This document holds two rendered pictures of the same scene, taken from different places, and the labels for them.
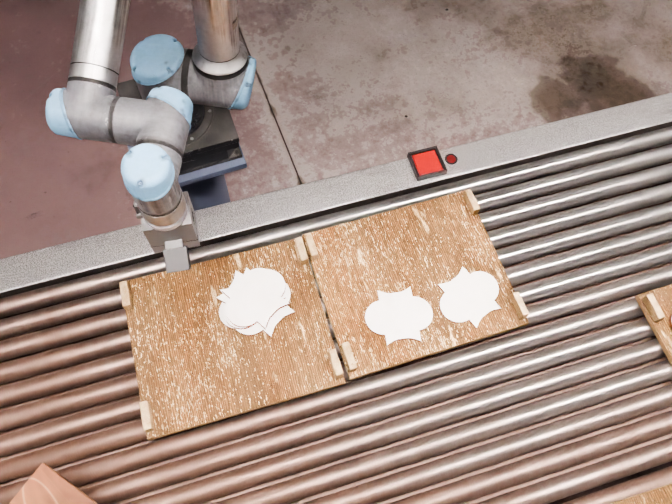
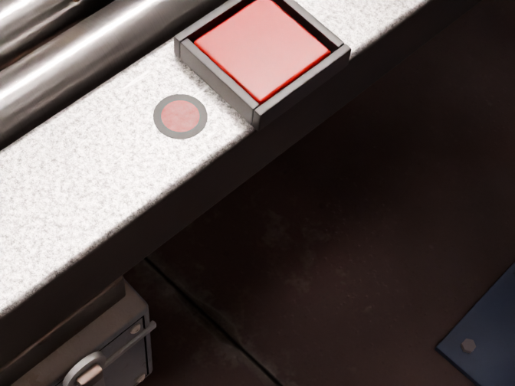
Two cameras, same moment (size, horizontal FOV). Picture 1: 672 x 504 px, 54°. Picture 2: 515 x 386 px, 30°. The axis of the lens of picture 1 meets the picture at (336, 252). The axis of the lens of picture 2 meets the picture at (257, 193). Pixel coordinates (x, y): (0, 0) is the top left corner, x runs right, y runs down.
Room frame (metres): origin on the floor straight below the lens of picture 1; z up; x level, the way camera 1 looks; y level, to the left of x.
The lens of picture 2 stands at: (1.22, -0.38, 1.38)
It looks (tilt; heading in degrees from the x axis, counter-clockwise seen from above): 60 degrees down; 150
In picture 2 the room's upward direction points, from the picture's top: 8 degrees clockwise
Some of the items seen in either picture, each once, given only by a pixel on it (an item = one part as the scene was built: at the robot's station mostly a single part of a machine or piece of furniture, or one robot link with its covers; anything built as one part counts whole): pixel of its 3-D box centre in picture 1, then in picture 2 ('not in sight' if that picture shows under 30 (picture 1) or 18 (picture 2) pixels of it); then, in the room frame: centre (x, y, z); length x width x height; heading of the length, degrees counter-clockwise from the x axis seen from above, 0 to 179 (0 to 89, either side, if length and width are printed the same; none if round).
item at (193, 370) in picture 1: (230, 332); not in sight; (0.44, 0.22, 0.93); 0.41 x 0.35 x 0.02; 110
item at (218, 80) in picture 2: (427, 163); (262, 50); (0.90, -0.21, 0.92); 0.08 x 0.08 x 0.02; 20
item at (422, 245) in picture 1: (412, 278); not in sight; (0.58, -0.17, 0.93); 0.41 x 0.35 x 0.02; 111
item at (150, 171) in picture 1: (152, 178); not in sight; (0.53, 0.29, 1.39); 0.09 x 0.08 x 0.11; 176
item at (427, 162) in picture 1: (427, 163); (261, 52); (0.90, -0.21, 0.92); 0.06 x 0.06 x 0.01; 20
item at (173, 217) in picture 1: (159, 202); not in sight; (0.53, 0.30, 1.31); 0.08 x 0.08 x 0.05
